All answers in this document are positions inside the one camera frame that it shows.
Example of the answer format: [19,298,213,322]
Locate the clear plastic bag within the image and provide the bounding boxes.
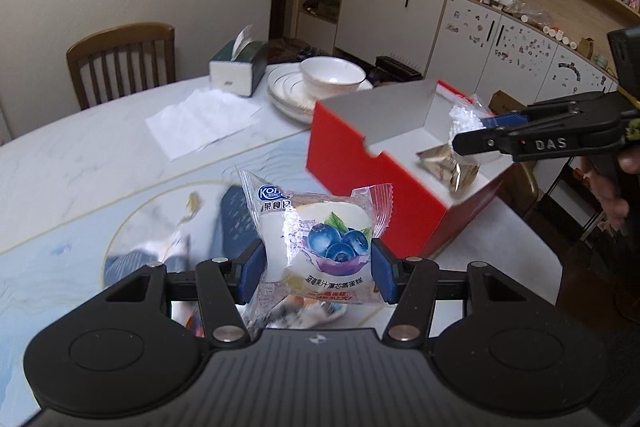
[447,95,488,167]

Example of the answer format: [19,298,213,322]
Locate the green white tissue box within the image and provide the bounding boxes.
[209,25,268,98]

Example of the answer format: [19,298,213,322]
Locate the chicken sausage white pouch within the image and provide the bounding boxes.
[236,295,347,337]

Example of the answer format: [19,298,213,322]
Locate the white bowl gold rim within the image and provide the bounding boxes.
[299,56,366,100]

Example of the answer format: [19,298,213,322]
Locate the gold foil snack packet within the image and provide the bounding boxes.
[416,144,480,194]

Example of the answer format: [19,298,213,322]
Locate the red cardboard box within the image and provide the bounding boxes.
[307,80,512,258]

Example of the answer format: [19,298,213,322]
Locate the wooden chair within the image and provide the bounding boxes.
[66,22,177,110]

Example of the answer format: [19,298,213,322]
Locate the blueberry cake packet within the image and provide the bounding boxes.
[240,170,394,310]

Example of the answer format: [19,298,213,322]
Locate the white paper napkin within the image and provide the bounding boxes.
[145,89,260,160]

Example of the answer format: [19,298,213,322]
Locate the person right hand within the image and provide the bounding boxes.
[580,148,639,231]

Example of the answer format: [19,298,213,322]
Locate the white plate stack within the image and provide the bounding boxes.
[267,63,372,124]

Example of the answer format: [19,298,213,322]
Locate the black shoe rack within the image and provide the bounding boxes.
[369,55,423,84]

